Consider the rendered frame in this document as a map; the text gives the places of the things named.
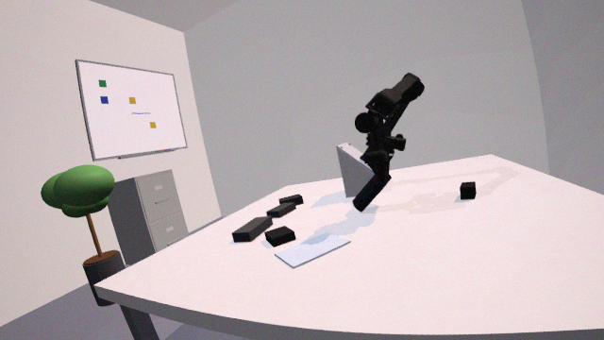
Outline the dark grey controller unit with rocker switches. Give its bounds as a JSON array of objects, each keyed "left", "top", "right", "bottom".
[{"left": 352, "top": 171, "right": 392, "bottom": 212}]

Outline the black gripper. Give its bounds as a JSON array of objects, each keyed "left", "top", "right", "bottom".
[{"left": 364, "top": 129, "right": 395, "bottom": 184}]

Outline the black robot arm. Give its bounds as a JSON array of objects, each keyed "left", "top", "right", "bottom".
[{"left": 355, "top": 72, "right": 425, "bottom": 151}]

